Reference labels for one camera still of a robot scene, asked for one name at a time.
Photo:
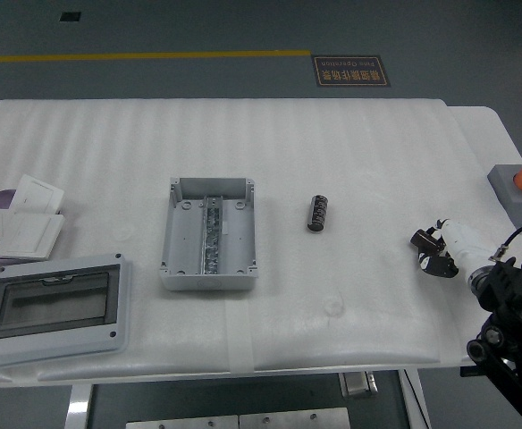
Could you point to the black floor sign orange text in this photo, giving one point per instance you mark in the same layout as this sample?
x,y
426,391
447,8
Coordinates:
x,y
350,70

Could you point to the white table leg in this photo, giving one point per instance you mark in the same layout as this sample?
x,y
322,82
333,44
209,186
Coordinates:
x,y
78,404
415,400

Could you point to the white switch plate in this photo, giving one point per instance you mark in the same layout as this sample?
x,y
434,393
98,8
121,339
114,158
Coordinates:
x,y
37,194
33,233

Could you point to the metal mounting rail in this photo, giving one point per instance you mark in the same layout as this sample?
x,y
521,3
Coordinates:
x,y
211,237

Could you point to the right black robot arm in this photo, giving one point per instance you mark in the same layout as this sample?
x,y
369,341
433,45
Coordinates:
x,y
511,290

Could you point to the metal table bracket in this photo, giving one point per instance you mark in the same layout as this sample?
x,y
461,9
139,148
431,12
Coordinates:
x,y
357,384

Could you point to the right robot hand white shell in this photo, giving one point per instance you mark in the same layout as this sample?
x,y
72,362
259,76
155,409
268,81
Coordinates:
x,y
460,241

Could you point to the white foam mat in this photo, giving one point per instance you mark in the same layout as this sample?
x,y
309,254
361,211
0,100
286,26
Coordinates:
x,y
288,147

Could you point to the grey metal base plate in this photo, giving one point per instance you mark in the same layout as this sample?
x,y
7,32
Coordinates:
x,y
294,419
182,423

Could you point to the open grey junction box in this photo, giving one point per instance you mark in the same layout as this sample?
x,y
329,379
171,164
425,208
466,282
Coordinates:
x,y
185,232

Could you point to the black table control panel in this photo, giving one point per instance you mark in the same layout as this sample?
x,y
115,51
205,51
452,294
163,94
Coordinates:
x,y
468,371

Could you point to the grey cover with clear window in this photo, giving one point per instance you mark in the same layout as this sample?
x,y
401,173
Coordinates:
x,y
55,308

